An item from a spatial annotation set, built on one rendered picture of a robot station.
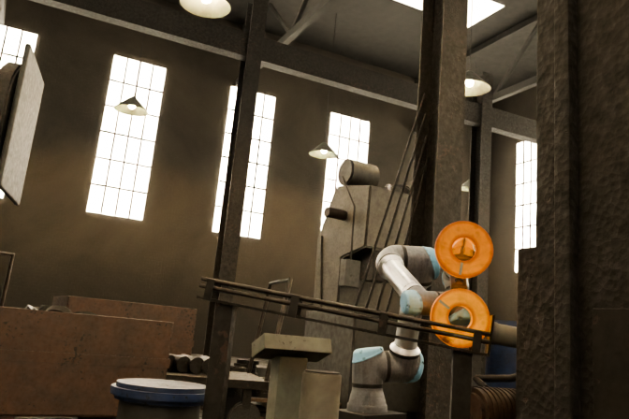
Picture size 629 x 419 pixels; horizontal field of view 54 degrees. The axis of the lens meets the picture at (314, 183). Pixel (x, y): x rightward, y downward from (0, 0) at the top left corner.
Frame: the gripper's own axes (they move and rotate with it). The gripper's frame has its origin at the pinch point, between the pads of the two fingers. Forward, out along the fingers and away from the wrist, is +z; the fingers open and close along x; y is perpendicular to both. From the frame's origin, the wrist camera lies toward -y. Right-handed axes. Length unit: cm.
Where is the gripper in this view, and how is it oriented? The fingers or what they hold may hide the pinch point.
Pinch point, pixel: (463, 242)
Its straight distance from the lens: 177.0
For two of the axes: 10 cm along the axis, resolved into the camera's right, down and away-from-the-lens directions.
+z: -1.1, -4.9, -8.7
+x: 9.8, 0.7, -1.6
